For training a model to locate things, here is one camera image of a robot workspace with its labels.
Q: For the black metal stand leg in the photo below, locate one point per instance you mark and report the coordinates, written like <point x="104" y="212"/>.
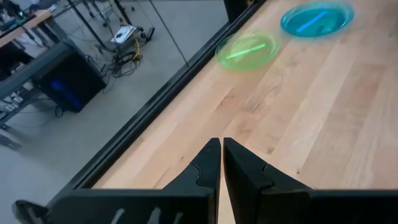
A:
<point x="87" y="25"/>

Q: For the small blue translucent plate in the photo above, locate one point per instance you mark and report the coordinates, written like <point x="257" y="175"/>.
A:
<point x="326" y="25"/>

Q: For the black metal table frame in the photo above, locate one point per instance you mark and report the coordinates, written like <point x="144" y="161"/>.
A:
<point x="146" y="115"/>

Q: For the wooden desk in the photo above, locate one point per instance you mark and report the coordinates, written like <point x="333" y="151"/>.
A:
<point x="28" y="26"/>

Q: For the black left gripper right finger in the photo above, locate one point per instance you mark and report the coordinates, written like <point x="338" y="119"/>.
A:
<point x="255" y="196"/>

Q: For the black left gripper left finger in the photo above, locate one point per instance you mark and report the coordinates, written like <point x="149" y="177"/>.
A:
<point x="186" y="202"/>

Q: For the small green translucent plate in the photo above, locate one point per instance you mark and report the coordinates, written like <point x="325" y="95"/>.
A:
<point x="248" y="59"/>

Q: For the dark grey metal beam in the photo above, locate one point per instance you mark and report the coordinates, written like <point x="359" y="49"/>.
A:
<point x="34" y="70"/>

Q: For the black computer case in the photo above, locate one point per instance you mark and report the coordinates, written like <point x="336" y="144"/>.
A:
<point x="71" y="84"/>

